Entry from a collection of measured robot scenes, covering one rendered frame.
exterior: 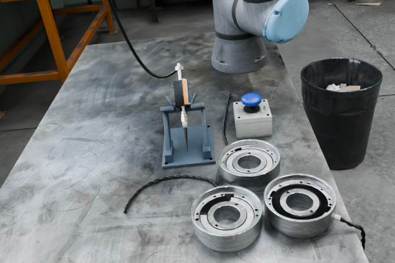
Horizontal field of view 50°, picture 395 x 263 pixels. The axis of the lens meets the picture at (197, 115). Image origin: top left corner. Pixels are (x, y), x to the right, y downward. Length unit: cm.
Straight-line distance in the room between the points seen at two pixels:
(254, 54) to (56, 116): 51
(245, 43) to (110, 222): 59
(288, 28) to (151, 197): 48
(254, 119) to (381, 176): 129
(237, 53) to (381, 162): 121
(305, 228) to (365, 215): 124
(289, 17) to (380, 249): 105
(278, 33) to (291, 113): 18
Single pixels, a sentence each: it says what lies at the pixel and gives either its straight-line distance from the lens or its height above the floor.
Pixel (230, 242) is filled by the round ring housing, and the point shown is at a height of 83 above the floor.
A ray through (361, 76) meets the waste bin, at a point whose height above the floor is 36.
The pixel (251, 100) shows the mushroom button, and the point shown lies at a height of 87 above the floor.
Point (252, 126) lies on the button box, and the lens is 84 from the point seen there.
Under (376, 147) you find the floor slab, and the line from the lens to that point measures 224.
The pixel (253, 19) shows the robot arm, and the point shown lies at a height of 97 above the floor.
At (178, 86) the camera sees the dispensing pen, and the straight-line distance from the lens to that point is 78.
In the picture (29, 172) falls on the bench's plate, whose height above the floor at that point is 80.
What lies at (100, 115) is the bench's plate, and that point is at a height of 80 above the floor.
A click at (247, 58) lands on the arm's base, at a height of 84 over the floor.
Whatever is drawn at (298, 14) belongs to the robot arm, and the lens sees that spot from 98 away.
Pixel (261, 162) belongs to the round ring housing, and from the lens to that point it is 74.
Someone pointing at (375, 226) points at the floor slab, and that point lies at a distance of 183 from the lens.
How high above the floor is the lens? 128
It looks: 31 degrees down
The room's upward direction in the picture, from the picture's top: 7 degrees counter-clockwise
